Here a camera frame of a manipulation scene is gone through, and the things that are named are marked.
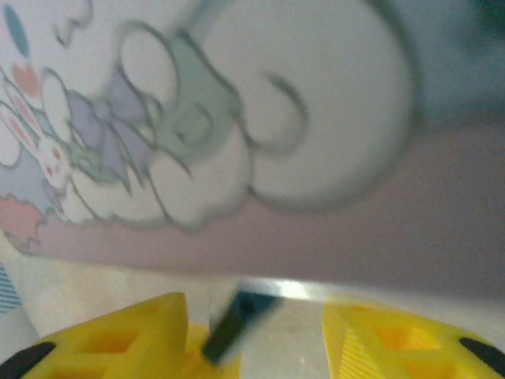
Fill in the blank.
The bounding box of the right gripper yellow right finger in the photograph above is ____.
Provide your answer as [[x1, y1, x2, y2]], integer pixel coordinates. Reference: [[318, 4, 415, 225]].
[[320, 302, 505, 379]]

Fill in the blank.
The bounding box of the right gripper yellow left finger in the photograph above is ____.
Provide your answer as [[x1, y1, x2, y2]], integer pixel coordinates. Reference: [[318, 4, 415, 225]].
[[0, 291, 242, 379]]

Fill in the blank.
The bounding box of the small dark teal block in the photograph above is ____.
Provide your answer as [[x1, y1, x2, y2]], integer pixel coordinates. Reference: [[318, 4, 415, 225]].
[[200, 284, 287, 365]]

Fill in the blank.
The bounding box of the pastel cartoon tin box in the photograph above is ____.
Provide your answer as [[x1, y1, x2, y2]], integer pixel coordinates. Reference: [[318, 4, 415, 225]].
[[0, 0, 505, 306]]

